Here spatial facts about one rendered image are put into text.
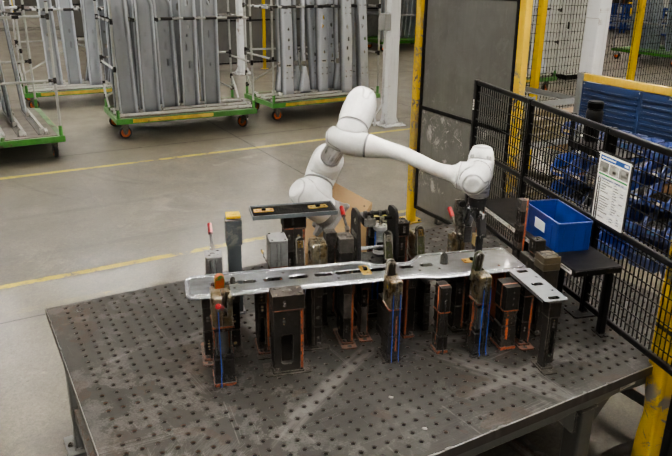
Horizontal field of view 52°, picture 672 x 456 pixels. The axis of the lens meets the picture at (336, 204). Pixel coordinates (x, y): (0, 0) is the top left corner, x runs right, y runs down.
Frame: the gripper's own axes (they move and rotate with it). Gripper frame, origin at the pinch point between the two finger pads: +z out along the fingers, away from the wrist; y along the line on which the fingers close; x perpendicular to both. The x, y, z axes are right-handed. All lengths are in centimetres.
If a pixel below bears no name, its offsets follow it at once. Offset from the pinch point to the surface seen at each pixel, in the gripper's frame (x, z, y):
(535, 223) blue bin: 35.6, -1.3, -12.3
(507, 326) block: 7.2, 27.4, 23.1
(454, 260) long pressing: -6.9, 8.2, -1.3
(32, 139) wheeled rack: -266, 90, -570
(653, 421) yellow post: 59, 59, 53
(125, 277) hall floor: -155, 112, -233
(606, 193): 54, -21, 7
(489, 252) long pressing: 11.4, 8.0, -6.0
